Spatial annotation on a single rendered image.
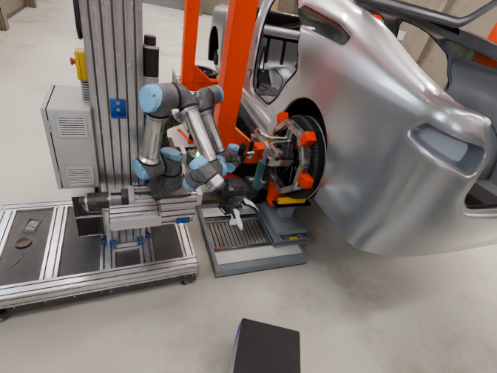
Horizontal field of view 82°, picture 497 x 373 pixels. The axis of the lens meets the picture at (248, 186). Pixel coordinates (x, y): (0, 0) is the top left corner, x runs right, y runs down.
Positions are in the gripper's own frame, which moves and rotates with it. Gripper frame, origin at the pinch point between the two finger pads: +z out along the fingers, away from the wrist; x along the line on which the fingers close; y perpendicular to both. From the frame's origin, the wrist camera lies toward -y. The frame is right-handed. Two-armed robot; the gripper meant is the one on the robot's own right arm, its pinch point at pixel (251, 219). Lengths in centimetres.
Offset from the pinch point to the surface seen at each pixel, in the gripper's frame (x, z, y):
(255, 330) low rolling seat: 2, 54, 52
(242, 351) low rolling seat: 16, 53, 53
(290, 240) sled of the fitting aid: -96, 57, 76
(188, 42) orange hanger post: -243, -183, 114
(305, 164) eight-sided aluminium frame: -88, 8, 12
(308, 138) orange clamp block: -91, -5, -1
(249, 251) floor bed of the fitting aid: -70, 39, 96
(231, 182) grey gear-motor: -106, -14, 92
